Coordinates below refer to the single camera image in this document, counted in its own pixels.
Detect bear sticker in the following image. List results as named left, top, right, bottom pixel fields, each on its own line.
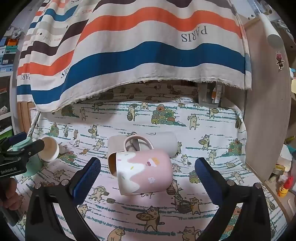
left=275, top=51, right=285, bottom=70

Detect striped cloth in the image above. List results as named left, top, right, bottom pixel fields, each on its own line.
left=16, top=0, right=253, bottom=114

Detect mint green cup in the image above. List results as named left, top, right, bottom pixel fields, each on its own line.
left=11, top=137, right=45, bottom=177

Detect wooden cabinet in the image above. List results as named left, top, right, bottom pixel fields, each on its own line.
left=17, top=100, right=39, bottom=134

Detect small white orange bottle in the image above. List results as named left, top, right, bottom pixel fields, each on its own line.
left=211, top=84, right=223, bottom=104

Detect grey cup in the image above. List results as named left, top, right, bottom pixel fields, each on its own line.
left=107, top=131, right=179, bottom=158

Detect cream white cup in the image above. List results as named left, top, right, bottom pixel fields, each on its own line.
left=38, top=135, right=68, bottom=163

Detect white plastic container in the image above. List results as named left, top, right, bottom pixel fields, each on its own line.
left=276, top=144, right=294, bottom=172

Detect wooden side panel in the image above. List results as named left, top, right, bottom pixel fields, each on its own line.
left=221, top=16, right=294, bottom=219

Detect stack of storage boxes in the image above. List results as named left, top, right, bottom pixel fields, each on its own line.
left=0, top=37, right=19, bottom=73

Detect pink and white cup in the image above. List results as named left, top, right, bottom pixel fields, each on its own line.
left=108, top=135, right=174, bottom=196

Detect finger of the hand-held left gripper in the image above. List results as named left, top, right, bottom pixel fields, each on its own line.
left=0, top=132, right=28, bottom=151
left=6, top=140, right=45, bottom=163

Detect cat printed blanket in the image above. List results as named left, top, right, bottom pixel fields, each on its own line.
left=9, top=82, right=288, bottom=241

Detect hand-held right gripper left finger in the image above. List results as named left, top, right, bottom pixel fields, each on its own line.
left=25, top=157, right=102, bottom=241

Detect person's left hand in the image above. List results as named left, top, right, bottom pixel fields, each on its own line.
left=0, top=178, right=20, bottom=210

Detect yellow and red toy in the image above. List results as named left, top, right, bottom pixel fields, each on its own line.
left=277, top=176, right=295, bottom=198

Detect white cylindrical handle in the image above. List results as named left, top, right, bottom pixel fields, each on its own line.
left=256, top=12, right=284, bottom=47

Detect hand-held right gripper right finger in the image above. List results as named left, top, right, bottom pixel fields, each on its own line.
left=194, top=158, right=272, bottom=241

